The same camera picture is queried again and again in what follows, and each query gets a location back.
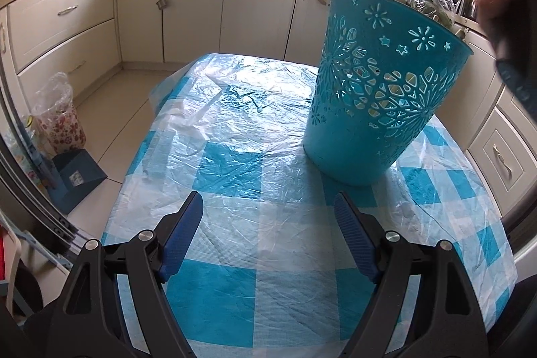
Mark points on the bagged vegetables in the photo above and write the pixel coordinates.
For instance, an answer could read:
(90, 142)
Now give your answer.
(440, 11)

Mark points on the clear plastic bag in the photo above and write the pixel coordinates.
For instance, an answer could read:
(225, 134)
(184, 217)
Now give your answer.
(56, 115)

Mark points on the teal perforated plastic basket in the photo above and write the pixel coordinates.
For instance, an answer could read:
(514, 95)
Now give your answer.
(385, 69)

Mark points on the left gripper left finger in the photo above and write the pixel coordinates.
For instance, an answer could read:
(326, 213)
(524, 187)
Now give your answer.
(89, 319)

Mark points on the cream kitchen cabinets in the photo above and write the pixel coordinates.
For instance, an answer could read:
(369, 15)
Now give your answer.
(87, 39)

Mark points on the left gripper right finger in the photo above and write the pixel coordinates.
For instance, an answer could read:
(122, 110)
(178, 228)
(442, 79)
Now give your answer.
(423, 303)

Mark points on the blue white checkered tablecloth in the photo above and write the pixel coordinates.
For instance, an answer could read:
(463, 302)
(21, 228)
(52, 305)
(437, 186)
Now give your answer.
(268, 273)

